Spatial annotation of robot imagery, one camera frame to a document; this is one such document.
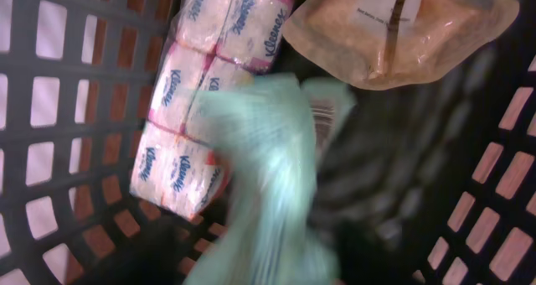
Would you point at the teal wet wipes packet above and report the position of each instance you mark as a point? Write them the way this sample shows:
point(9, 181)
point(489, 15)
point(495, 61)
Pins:
point(273, 134)

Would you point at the Kleenex tissue multipack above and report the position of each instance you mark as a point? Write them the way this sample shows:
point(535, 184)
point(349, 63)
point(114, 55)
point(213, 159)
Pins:
point(214, 45)

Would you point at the grey plastic shopping basket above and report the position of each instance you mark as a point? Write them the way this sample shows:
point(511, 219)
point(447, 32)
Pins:
point(424, 184)

